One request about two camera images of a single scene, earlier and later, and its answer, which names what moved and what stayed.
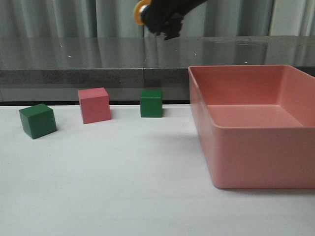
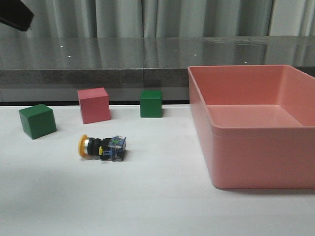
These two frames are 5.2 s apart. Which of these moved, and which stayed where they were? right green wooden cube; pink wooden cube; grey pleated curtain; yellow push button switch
Moved: yellow push button switch
Stayed: right green wooden cube; grey pleated curtain; pink wooden cube
